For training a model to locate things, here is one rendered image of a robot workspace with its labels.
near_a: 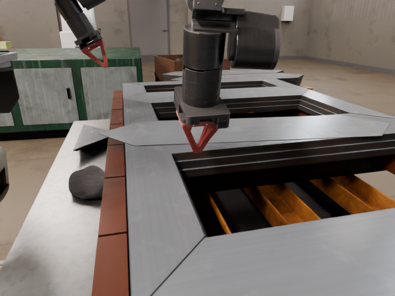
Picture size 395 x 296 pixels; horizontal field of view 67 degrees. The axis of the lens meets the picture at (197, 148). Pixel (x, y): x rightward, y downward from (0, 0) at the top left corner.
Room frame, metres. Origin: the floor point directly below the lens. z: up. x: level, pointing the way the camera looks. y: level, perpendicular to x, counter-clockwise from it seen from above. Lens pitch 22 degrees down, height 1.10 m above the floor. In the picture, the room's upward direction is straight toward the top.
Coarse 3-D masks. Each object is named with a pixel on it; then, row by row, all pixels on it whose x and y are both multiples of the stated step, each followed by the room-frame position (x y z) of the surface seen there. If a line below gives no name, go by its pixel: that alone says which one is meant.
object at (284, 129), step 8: (264, 120) 0.78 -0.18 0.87; (272, 120) 0.78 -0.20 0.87; (280, 120) 0.78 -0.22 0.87; (288, 120) 0.78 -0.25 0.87; (272, 128) 0.71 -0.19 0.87; (280, 128) 0.71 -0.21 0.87; (288, 128) 0.71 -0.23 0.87; (296, 128) 0.71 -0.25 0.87; (280, 136) 0.65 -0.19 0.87; (288, 136) 0.65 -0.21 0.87; (296, 136) 0.65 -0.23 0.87; (304, 136) 0.65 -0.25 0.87; (312, 136) 0.65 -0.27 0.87
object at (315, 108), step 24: (288, 96) 1.10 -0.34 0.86; (384, 120) 0.78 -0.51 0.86; (168, 144) 0.60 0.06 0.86; (216, 144) 0.60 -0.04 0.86; (240, 144) 0.60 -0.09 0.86; (264, 144) 0.60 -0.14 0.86; (288, 144) 0.61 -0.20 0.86; (312, 144) 0.62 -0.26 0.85; (336, 144) 0.64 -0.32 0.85; (360, 144) 0.64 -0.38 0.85; (384, 144) 0.66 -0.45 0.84; (192, 168) 0.55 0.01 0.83; (216, 168) 0.56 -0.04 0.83; (240, 168) 0.57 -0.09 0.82; (264, 168) 0.58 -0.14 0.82
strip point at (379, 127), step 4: (344, 116) 0.82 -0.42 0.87; (348, 116) 0.82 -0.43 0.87; (352, 120) 0.78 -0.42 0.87; (356, 120) 0.78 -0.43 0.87; (360, 120) 0.78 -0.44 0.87; (364, 120) 0.78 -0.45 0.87; (368, 120) 0.78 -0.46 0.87; (372, 120) 0.78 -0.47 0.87; (360, 124) 0.74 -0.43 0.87; (364, 124) 0.74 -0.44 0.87; (368, 124) 0.74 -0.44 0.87; (372, 124) 0.74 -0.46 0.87; (376, 124) 0.74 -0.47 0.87; (380, 124) 0.74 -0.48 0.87; (384, 124) 0.74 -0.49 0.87; (388, 124) 0.74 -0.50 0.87; (368, 128) 0.71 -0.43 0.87; (372, 128) 0.71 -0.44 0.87; (376, 128) 0.71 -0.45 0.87; (380, 128) 0.71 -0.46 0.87; (384, 128) 0.71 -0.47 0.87; (376, 132) 0.68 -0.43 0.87; (380, 132) 0.68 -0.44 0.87
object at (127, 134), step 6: (126, 126) 0.72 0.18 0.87; (132, 126) 0.72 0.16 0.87; (138, 126) 0.72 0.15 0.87; (114, 132) 0.68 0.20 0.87; (120, 132) 0.68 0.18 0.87; (126, 132) 0.68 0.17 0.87; (132, 132) 0.68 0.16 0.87; (114, 138) 0.63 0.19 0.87; (120, 138) 0.63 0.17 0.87; (126, 138) 0.63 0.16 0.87; (132, 138) 0.63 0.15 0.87; (132, 144) 0.59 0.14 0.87
